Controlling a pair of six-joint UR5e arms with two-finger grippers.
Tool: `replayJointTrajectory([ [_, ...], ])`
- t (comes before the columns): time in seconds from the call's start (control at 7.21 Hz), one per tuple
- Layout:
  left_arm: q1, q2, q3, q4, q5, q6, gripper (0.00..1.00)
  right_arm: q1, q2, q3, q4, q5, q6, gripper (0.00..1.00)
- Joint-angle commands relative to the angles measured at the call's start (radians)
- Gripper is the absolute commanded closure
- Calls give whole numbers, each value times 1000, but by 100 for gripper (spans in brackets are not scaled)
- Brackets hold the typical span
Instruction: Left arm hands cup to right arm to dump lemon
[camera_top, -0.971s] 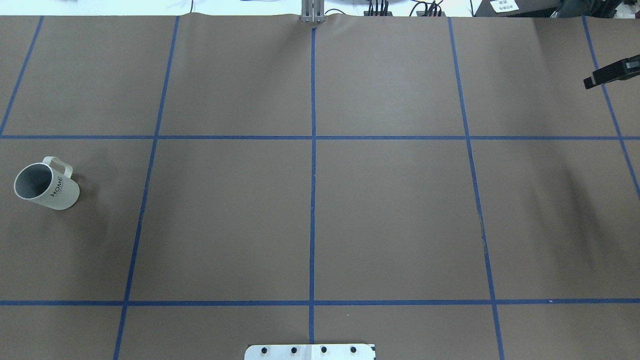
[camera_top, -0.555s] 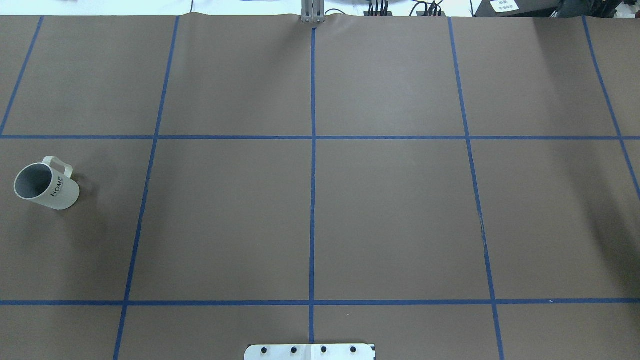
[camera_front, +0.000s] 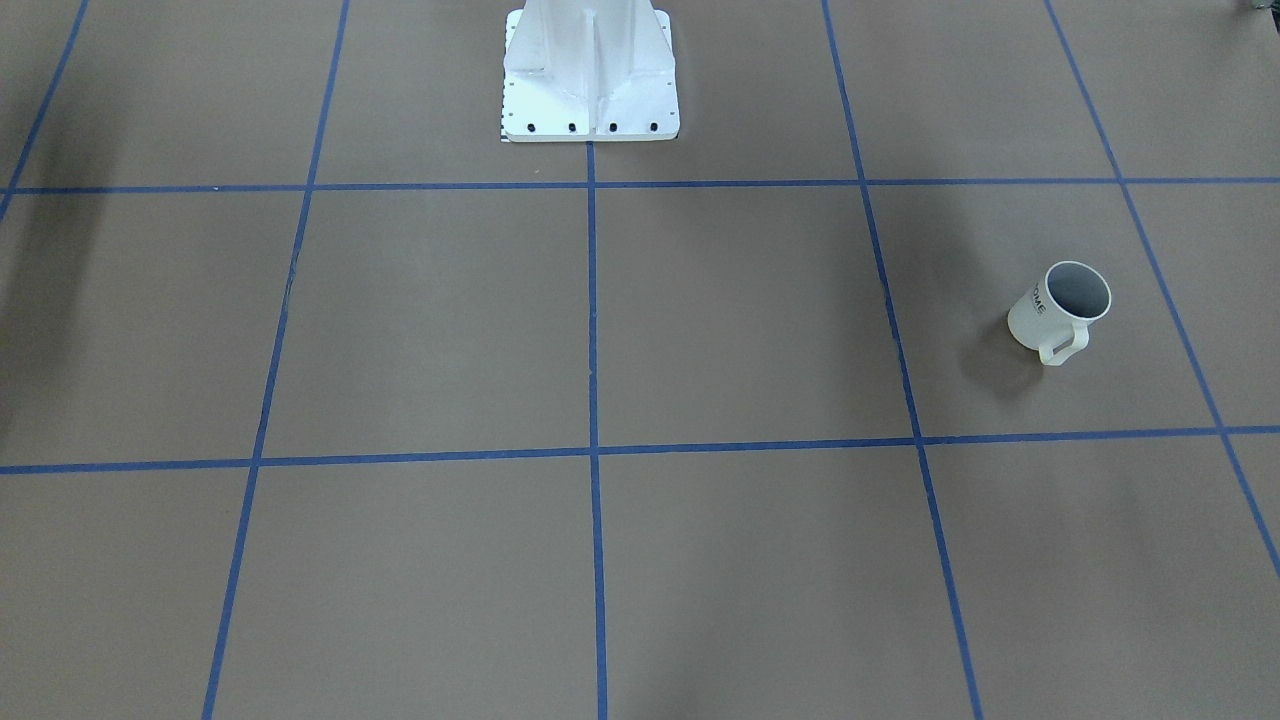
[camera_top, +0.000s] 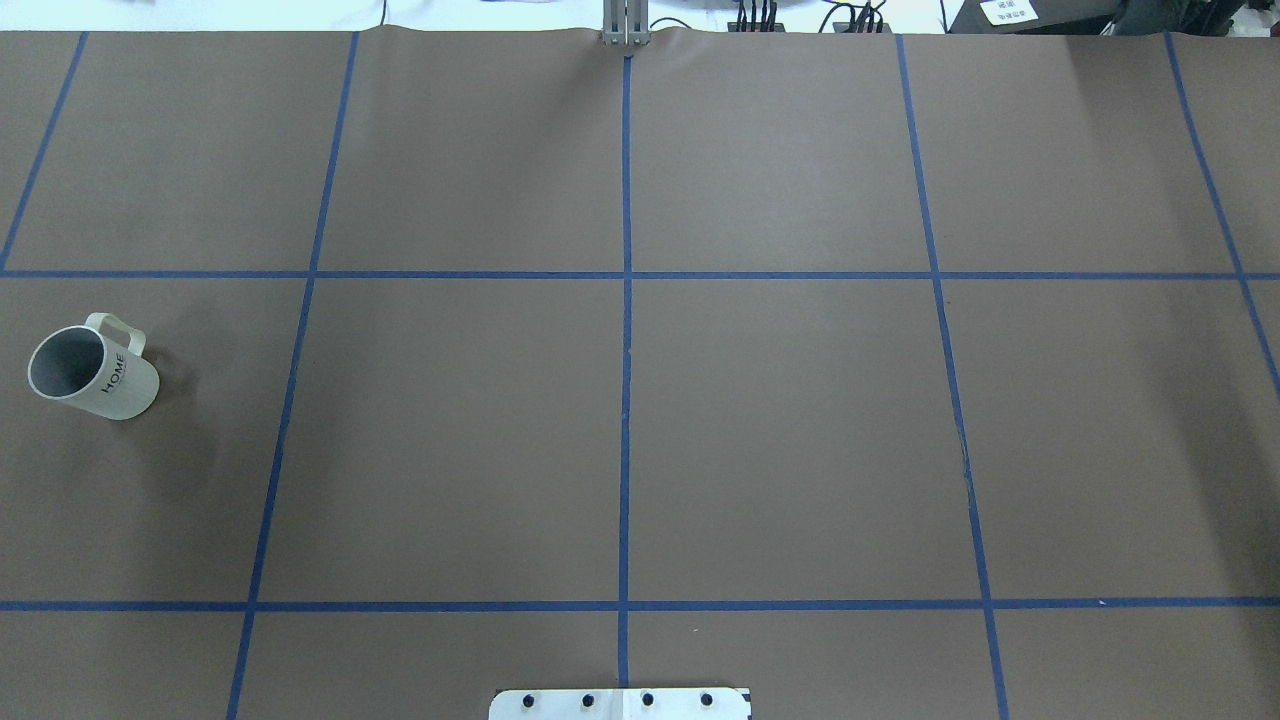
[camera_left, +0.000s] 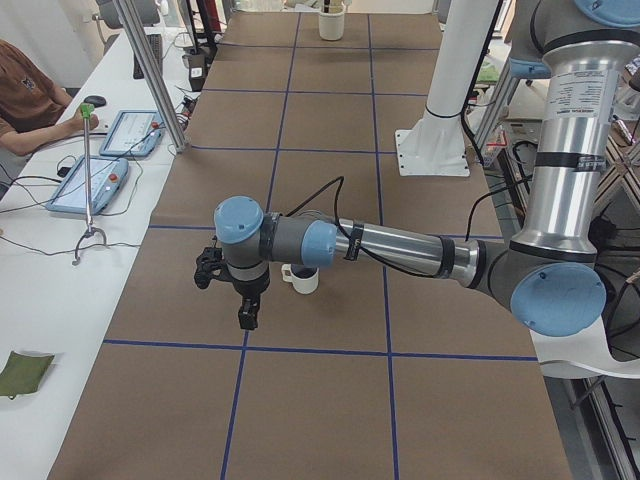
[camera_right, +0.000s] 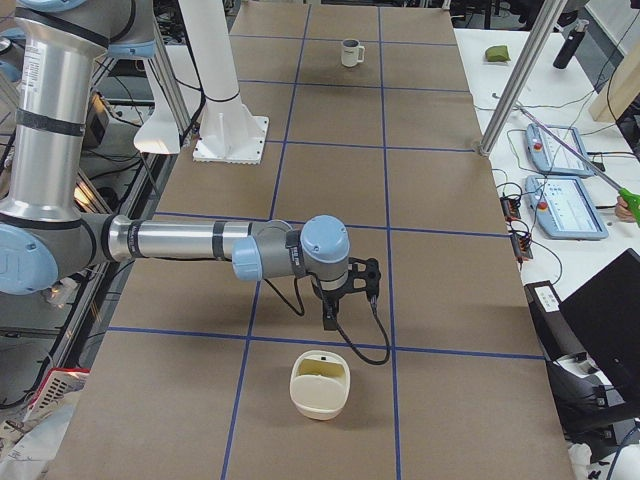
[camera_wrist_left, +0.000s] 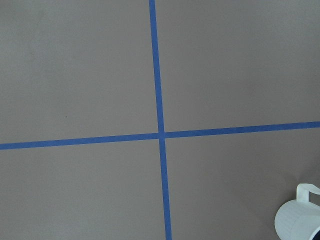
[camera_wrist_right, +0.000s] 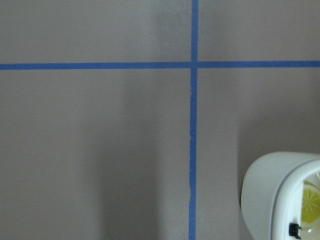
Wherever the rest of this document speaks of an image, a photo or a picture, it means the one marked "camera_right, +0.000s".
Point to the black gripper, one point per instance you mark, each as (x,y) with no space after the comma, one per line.
(330,299)

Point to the white mug with HOME text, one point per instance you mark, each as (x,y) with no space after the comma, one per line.
(352,53)

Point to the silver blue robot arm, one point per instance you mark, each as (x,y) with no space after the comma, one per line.
(44,237)

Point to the near blue teach pendant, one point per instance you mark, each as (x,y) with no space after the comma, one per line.
(562,208)

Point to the blue teach pendant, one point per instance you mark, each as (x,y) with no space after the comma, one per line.
(562,208)
(549,156)

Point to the black laptop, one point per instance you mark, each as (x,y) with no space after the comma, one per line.
(604,315)

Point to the far blue teach pendant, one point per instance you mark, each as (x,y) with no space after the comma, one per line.
(549,156)

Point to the green cloth pouch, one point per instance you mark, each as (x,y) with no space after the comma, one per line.
(497,54)

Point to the black water bottle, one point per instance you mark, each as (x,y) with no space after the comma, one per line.
(571,44)

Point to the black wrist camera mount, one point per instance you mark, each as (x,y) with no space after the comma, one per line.
(364,276)

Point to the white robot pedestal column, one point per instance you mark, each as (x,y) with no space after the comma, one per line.
(228,131)

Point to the aluminium frame post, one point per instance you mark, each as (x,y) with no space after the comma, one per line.
(537,38)

